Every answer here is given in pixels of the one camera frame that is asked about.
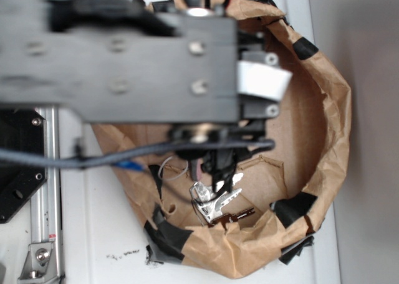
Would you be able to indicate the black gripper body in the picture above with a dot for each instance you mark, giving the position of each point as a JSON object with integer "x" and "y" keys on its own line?
{"x": 262, "y": 84}

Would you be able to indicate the gray robot arm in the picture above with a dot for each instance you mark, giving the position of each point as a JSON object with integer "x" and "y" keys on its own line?
{"x": 114, "y": 61}

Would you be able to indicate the brown paper bag bin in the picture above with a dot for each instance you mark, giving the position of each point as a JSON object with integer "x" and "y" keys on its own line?
{"x": 290, "y": 188}

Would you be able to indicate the silver keys bunch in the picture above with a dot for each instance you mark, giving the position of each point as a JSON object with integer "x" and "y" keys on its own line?
{"x": 209, "y": 203}

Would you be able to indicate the dark bronze key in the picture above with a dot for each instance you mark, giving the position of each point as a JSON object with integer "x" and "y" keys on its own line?
{"x": 230, "y": 218}

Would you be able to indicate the white tray board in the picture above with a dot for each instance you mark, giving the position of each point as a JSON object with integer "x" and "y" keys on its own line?
{"x": 104, "y": 242}

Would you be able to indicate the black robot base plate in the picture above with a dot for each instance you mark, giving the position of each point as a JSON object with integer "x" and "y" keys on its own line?
{"x": 21, "y": 130}

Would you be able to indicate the aluminium rail frame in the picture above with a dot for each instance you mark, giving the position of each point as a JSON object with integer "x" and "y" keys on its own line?
{"x": 46, "y": 218}

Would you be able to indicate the metal corner bracket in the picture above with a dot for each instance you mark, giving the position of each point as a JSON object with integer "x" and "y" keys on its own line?
{"x": 40, "y": 264}

